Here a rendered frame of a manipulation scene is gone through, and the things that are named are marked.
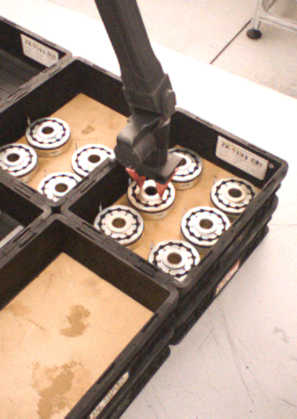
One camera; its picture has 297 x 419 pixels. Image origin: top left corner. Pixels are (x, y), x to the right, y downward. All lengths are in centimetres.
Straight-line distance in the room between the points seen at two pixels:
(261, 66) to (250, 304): 194
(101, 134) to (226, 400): 67
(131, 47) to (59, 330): 52
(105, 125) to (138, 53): 48
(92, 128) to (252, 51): 184
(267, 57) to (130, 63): 219
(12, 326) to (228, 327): 45
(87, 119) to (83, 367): 65
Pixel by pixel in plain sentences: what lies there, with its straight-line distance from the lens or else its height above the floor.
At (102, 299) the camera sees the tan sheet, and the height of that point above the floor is 83.
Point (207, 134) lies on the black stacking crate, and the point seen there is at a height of 91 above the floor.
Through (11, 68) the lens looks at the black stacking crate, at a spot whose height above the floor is 83.
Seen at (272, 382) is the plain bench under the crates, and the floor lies 70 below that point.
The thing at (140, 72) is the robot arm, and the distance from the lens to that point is 107.
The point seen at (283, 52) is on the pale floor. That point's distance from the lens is 327.
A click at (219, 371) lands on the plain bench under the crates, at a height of 70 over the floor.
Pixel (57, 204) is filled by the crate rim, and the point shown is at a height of 93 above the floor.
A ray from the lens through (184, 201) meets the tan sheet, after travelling 134.
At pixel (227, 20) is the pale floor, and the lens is 344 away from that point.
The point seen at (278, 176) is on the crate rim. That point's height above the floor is 93.
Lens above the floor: 184
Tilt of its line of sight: 50 degrees down
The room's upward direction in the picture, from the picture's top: 3 degrees clockwise
